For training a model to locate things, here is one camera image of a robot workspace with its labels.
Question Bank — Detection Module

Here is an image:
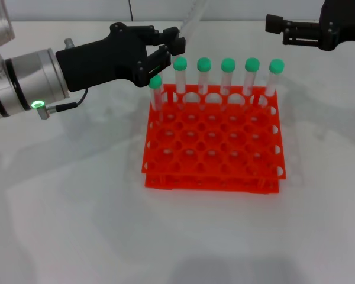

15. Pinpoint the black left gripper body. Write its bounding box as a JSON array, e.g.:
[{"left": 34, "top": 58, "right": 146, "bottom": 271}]
[{"left": 55, "top": 22, "right": 153, "bottom": 92}]

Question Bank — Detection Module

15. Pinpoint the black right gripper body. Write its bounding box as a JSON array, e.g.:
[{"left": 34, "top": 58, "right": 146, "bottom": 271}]
[{"left": 319, "top": 0, "right": 355, "bottom": 52}]

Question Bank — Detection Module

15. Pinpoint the orange plastic test tube rack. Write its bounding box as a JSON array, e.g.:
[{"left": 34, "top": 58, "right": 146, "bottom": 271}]
[{"left": 141, "top": 84, "right": 287, "bottom": 195}]

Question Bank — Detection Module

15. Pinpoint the left wrist cable with plug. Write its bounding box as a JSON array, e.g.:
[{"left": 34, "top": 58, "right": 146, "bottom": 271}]
[{"left": 37, "top": 88, "right": 89, "bottom": 120}]

